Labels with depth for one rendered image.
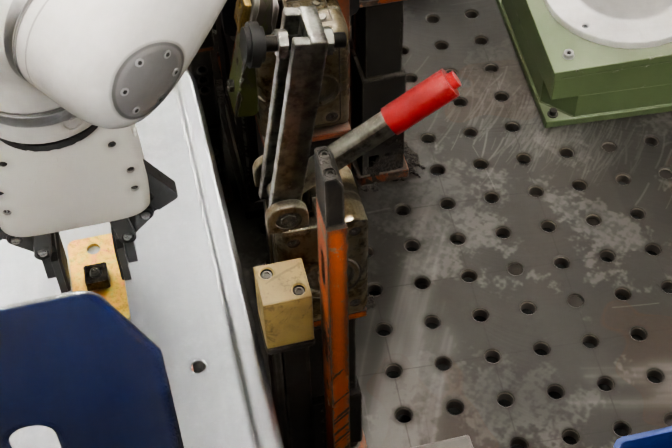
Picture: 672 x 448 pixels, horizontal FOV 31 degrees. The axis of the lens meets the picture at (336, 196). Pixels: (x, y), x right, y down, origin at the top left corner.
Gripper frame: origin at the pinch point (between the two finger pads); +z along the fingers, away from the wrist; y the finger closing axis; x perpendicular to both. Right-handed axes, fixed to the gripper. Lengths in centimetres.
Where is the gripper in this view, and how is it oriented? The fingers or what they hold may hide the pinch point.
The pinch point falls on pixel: (90, 254)
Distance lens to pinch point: 87.6
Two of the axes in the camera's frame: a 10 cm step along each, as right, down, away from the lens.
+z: 0.2, 6.5, 7.6
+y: -9.7, 1.9, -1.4
